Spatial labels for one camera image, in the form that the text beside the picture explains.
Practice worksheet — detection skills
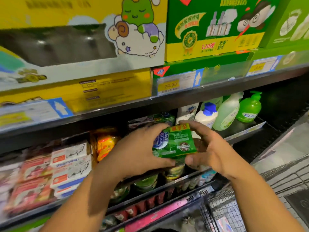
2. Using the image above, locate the person's right hand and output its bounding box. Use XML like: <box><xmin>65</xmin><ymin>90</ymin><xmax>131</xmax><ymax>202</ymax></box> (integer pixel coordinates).
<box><xmin>186</xmin><ymin>121</ymin><xmax>247</xmax><ymax>181</ymax></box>

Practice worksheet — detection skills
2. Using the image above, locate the person's left hand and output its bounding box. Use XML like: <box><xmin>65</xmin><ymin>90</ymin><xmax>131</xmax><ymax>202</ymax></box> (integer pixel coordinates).
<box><xmin>99</xmin><ymin>123</ymin><xmax>177</xmax><ymax>185</ymax></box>

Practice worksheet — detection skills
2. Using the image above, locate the stack of yellow soap boxes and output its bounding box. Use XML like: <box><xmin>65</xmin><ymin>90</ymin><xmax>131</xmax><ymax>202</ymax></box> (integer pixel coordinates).
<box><xmin>92</xmin><ymin>128</ymin><xmax>121</xmax><ymax>162</ymax></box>

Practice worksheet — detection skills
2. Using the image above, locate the stack of white purple soap boxes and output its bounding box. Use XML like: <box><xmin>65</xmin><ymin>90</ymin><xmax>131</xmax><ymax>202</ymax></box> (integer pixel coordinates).
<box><xmin>128</xmin><ymin>115</ymin><xmax>155</xmax><ymax>131</ymax></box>

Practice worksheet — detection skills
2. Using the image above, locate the white hand sanitizer bottle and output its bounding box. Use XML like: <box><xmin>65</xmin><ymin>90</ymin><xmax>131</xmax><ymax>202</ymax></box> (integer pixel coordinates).
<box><xmin>193</xmin><ymin>102</ymin><xmax>219</xmax><ymax>131</ymax></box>
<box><xmin>176</xmin><ymin>103</ymin><xmax>200</xmax><ymax>125</ymax></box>

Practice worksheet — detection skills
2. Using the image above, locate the green blue print soap box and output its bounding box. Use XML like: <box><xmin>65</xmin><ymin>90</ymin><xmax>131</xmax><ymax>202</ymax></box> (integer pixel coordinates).
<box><xmin>153</xmin><ymin>123</ymin><xmax>198</xmax><ymax>159</ymax></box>

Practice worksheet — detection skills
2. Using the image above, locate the stack of green soap boxes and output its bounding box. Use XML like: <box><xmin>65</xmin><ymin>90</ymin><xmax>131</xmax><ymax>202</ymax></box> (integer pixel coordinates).
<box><xmin>154</xmin><ymin>112</ymin><xmax>177</xmax><ymax>126</ymax></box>

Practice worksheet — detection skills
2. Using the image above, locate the pale green hand sanitizer bottle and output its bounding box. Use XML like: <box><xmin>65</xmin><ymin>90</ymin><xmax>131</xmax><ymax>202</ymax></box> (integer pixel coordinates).
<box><xmin>200</xmin><ymin>96</ymin><xmax>224</xmax><ymax>111</ymax></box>

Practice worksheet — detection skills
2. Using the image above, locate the bright green hand sanitizer bottle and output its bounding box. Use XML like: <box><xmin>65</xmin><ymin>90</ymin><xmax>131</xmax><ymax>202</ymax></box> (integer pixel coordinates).
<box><xmin>237</xmin><ymin>91</ymin><xmax>263</xmax><ymax>124</ymax></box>

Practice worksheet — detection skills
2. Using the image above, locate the stack of white orange soap boxes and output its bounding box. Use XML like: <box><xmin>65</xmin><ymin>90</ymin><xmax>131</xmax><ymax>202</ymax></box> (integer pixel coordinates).
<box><xmin>50</xmin><ymin>141</ymin><xmax>93</xmax><ymax>198</ymax></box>

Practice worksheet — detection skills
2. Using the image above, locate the stack of pink soap boxes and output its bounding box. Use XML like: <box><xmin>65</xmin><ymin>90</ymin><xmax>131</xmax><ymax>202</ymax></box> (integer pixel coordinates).
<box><xmin>5</xmin><ymin>152</ymin><xmax>54</xmax><ymax>213</ymax></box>

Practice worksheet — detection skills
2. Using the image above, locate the person's right forearm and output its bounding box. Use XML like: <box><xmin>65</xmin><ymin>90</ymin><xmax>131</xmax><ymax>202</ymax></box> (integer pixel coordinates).
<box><xmin>227</xmin><ymin>162</ymin><xmax>305</xmax><ymax>232</ymax></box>

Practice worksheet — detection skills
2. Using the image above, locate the person's left forearm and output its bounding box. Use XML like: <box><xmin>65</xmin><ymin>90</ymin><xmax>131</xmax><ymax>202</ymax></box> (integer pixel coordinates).
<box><xmin>41</xmin><ymin>164</ymin><xmax>128</xmax><ymax>232</ymax></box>

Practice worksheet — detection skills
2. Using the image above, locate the row of red tubes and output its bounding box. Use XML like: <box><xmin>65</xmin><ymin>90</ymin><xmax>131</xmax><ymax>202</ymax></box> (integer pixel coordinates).
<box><xmin>113</xmin><ymin>188</ymin><xmax>177</xmax><ymax>223</ymax></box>

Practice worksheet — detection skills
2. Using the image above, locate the pink flat pack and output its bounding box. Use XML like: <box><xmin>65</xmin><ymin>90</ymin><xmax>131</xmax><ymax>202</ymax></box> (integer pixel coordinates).
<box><xmin>125</xmin><ymin>193</ymin><xmax>201</xmax><ymax>232</ymax></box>

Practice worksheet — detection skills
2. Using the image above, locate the flat yellow box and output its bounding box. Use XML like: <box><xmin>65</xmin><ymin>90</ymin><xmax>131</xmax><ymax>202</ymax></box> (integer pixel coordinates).
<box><xmin>0</xmin><ymin>69</ymin><xmax>153</xmax><ymax>119</ymax></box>

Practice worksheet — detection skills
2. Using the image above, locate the row of blue white tubes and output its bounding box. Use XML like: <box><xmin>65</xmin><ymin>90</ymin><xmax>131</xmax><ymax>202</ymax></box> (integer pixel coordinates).
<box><xmin>101</xmin><ymin>215</ymin><xmax>119</xmax><ymax>230</ymax></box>

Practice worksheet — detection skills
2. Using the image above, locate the white blue price tag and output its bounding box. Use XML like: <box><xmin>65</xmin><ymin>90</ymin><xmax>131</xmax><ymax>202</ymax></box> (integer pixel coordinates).
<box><xmin>155</xmin><ymin>69</ymin><xmax>204</xmax><ymax>95</ymax></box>
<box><xmin>0</xmin><ymin>97</ymin><xmax>74</xmax><ymax>131</ymax></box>
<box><xmin>246</xmin><ymin>55</ymin><xmax>283</xmax><ymax>76</ymax></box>

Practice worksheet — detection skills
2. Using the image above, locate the green yellow cartoon box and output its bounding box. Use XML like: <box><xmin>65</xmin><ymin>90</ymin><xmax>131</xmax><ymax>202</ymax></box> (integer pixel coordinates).
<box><xmin>165</xmin><ymin>0</ymin><xmax>286</xmax><ymax>62</ymax></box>

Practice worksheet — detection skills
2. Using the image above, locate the green white carton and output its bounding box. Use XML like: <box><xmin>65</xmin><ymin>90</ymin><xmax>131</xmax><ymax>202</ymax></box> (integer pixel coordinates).
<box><xmin>10</xmin><ymin>215</ymin><xmax>51</xmax><ymax>232</ymax></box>

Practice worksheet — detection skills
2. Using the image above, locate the green box bottle print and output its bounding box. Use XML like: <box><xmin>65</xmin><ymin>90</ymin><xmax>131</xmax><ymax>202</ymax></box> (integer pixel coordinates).
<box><xmin>261</xmin><ymin>0</ymin><xmax>309</xmax><ymax>49</ymax></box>

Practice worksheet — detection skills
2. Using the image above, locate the large yellow box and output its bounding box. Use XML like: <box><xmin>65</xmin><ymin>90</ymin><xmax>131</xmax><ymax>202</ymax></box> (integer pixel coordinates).
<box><xmin>0</xmin><ymin>0</ymin><xmax>169</xmax><ymax>92</ymax></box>

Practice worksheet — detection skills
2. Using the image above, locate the wire basket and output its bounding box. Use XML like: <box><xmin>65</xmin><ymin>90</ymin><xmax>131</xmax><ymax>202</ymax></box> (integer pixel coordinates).
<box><xmin>183</xmin><ymin>154</ymin><xmax>309</xmax><ymax>232</ymax></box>

